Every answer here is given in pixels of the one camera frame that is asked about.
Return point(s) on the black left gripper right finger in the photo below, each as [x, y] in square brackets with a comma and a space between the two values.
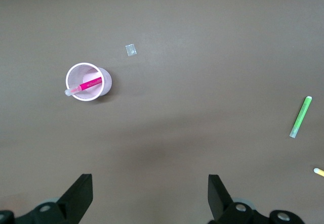
[225, 214]

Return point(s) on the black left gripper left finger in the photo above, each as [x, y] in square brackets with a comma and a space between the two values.
[65, 210]

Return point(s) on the pink marker pen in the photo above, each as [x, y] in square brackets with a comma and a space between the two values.
[89, 84]

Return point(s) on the yellow marker pen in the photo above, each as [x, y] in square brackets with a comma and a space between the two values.
[319, 172]

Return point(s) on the green marker pen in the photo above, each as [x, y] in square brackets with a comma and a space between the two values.
[301, 115]

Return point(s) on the translucent pink plastic cup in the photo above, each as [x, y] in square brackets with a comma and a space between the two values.
[106, 81]

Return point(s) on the clear tape piece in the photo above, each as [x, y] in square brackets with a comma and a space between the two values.
[131, 50]

